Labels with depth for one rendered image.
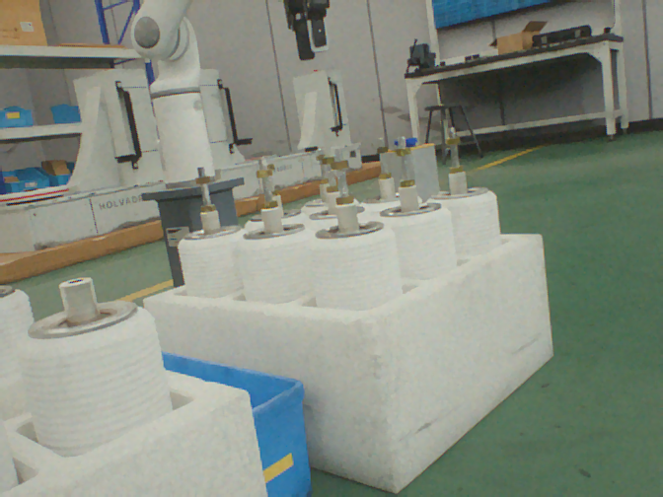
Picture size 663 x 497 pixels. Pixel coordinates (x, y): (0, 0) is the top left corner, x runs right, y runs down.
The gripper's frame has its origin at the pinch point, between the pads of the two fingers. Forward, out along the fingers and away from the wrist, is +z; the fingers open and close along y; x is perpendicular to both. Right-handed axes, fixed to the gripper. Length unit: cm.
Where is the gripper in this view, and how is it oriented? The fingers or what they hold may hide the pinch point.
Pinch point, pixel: (312, 45)
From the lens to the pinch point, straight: 86.3
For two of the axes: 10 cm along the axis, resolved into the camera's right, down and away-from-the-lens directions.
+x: 9.5, -1.9, 2.5
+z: 1.5, 9.7, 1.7
